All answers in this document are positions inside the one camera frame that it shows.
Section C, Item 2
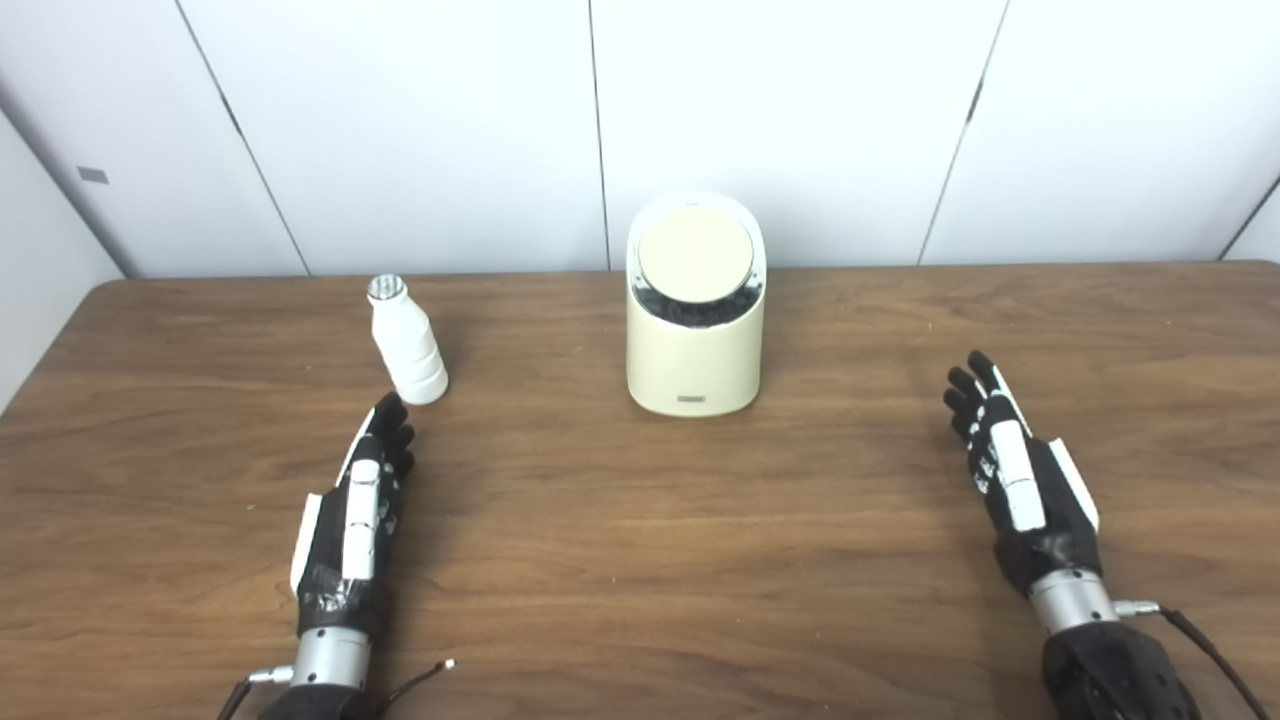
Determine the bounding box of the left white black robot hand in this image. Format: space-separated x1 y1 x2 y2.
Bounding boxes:
290 392 416 641

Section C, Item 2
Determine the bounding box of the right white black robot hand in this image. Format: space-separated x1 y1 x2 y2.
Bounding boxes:
943 350 1103 599

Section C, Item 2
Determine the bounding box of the small white plastic bottle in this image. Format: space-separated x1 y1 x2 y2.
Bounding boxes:
366 274 450 406

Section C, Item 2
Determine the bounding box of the round cream bin lid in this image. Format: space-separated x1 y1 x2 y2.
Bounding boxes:
637 205 755 304

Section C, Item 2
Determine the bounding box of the cream-colored round bin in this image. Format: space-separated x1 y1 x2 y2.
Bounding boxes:
626 190 768 418

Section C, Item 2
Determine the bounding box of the black bin liner bag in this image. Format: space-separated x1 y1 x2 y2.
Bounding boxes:
630 278 763 329

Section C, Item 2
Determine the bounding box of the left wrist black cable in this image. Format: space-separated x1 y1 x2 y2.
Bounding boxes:
217 666 297 720

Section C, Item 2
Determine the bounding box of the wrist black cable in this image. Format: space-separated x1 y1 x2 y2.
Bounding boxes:
217 666 297 720
1115 600 1271 720

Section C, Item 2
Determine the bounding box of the thin black white-tipped wire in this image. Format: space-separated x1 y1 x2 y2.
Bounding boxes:
375 659 456 716

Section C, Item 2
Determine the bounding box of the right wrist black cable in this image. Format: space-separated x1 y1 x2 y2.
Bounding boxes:
1115 600 1271 720

